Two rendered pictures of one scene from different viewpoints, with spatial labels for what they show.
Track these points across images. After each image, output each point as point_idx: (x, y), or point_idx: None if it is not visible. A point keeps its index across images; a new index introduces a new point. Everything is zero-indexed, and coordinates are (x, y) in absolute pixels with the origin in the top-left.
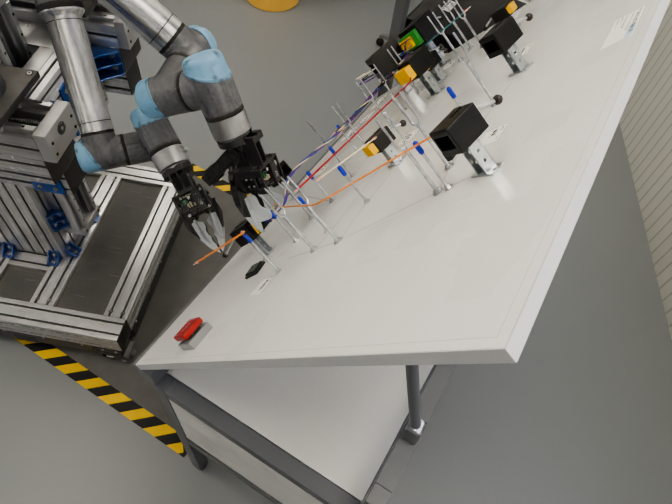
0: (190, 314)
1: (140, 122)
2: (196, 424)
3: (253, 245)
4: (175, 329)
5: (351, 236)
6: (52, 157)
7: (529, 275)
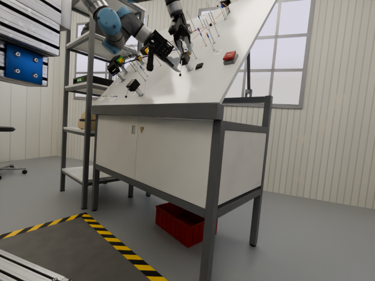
0: (198, 90)
1: (130, 10)
2: (231, 149)
3: (209, 38)
4: (205, 91)
5: (221, 32)
6: (70, 22)
7: None
